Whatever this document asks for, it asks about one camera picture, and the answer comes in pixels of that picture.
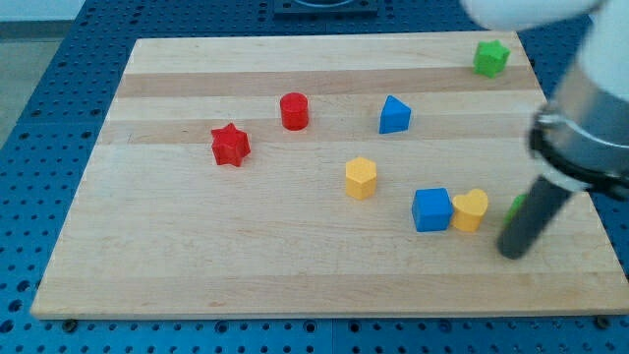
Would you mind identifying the yellow heart block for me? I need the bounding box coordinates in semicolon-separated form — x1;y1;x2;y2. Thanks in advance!
451;189;489;232

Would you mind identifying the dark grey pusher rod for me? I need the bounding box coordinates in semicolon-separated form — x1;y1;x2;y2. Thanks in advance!
496;176;572;260

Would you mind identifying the blue cube block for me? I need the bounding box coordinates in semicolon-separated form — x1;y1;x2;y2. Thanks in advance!
411;188;453;232

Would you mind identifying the green star block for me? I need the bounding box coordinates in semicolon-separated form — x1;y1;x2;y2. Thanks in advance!
473;40;511;78

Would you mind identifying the blue triangle block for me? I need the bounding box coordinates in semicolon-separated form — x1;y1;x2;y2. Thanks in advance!
378;95;412;134

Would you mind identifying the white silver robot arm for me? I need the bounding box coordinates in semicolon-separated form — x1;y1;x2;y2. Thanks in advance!
461;0;628;260

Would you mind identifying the wooden board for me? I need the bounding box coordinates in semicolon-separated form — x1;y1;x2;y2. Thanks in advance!
30;31;628;320

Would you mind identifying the red cylinder block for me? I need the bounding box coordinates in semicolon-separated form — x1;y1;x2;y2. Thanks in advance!
279;92;310;131

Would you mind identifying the red star block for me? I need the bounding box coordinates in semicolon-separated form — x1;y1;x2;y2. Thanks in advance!
210;123;251;167

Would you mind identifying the yellow hexagon block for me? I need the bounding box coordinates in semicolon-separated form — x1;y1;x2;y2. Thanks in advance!
345;156;377;200

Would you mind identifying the green block behind pusher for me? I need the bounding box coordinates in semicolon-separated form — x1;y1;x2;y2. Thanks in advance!
503;194;528;224

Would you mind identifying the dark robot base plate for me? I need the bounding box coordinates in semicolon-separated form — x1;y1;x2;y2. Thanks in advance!
273;0;379;18

